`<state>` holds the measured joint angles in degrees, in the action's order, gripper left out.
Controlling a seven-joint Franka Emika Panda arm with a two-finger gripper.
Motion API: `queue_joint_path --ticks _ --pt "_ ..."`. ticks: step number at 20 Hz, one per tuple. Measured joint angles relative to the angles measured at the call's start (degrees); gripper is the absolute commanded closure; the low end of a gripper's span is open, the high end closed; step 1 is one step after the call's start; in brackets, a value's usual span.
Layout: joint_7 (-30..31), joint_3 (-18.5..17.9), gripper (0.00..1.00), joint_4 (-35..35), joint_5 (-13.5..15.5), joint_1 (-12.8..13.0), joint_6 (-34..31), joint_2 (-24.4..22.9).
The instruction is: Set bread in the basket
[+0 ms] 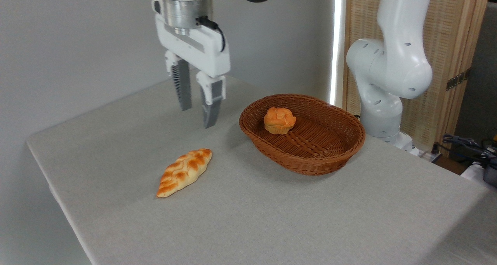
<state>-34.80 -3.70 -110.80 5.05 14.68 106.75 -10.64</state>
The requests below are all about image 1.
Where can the long braided bread loaf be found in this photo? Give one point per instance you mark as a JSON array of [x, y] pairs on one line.
[[180, 173]]

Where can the round orange bread bun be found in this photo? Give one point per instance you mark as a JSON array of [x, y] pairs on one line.
[[278, 120]]

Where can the metal screen hinge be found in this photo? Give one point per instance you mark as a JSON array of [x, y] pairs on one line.
[[457, 80]]

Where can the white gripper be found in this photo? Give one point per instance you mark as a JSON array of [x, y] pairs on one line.
[[202, 51]]

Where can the brown oval wicker basket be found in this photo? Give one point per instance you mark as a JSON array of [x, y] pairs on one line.
[[310, 148]]

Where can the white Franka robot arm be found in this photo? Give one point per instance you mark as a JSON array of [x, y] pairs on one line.
[[388, 63]]

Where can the grey tablecloth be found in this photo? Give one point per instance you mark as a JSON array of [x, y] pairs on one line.
[[271, 218]]

